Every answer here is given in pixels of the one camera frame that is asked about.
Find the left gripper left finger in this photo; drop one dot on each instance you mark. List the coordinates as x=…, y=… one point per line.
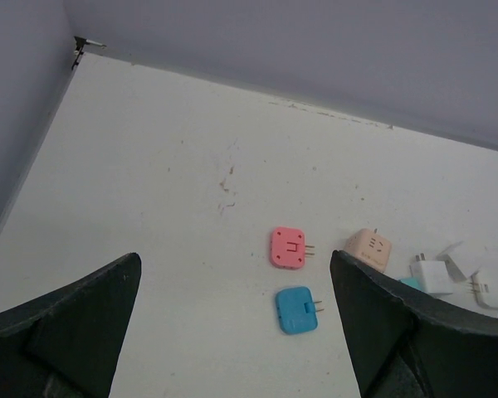
x=67, y=343

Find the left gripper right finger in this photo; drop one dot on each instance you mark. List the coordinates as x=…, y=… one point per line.
x=405, y=343

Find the teal USB charger plug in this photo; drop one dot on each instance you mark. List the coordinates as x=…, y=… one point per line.
x=411, y=282

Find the white charger plug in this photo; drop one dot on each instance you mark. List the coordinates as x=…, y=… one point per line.
x=484, y=285
x=432, y=276

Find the white plug adapter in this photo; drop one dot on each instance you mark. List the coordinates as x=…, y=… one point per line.
x=455, y=260

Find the beige cube socket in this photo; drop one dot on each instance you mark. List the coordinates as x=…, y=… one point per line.
x=369, y=247

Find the light blue adapter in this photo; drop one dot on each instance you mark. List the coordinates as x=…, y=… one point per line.
x=296, y=310

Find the pink plug adapter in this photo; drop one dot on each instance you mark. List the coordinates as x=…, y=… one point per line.
x=288, y=249

